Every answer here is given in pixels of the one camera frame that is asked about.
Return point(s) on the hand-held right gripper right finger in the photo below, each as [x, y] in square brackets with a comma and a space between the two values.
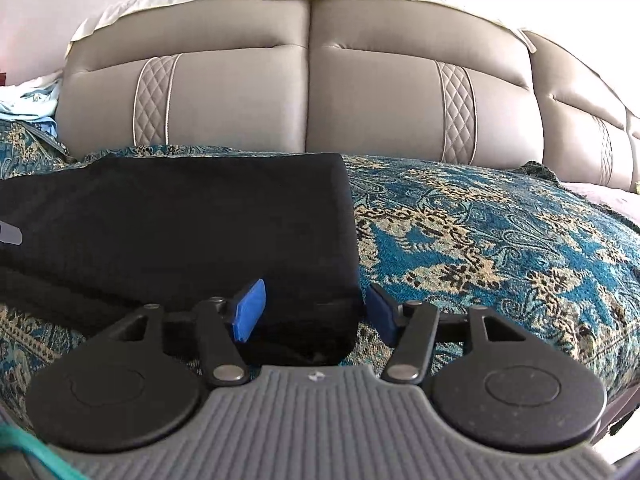
[380, 312]

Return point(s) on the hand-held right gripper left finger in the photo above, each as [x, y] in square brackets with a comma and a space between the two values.
[250, 312]

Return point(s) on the black pants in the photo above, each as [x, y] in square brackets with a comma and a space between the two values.
[175, 230]

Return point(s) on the teal gold patterned blanket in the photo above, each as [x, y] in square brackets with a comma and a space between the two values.
[475, 240]

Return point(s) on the beige leather sofa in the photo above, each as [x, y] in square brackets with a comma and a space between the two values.
[310, 95]

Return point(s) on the grey purple sheet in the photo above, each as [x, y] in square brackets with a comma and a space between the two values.
[605, 200]

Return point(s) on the light blue cloth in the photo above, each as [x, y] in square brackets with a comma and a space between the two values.
[27, 100]

